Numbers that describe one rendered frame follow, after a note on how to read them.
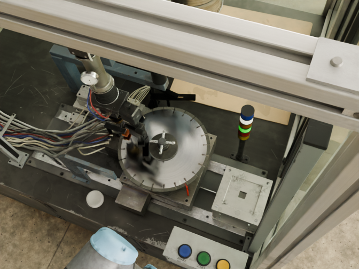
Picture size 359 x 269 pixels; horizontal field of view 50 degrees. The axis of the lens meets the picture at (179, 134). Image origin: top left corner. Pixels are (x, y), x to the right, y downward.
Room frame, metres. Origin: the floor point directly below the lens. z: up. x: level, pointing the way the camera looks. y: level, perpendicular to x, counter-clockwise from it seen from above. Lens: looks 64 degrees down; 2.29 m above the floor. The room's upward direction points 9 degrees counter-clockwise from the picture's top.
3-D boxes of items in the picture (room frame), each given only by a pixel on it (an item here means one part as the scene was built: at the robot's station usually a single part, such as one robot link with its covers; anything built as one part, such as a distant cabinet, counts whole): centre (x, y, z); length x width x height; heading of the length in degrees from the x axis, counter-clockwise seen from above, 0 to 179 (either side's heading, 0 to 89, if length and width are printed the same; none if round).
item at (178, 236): (0.21, -0.02, 0.82); 0.28 x 0.11 x 0.15; 60
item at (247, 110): (0.60, -0.24, 1.14); 0.05 x 0.04 x 0.03; 150
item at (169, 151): (0.62, 0.07, 0.96); 0.11 x 0.11 x 0.03
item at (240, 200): (0.40, -0.19, 0.82); 0.18 x 0.18 x 0.15; 60
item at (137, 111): (0.63, 0.14, 1.17); 0.06 x 0.05 x 0.20; 51
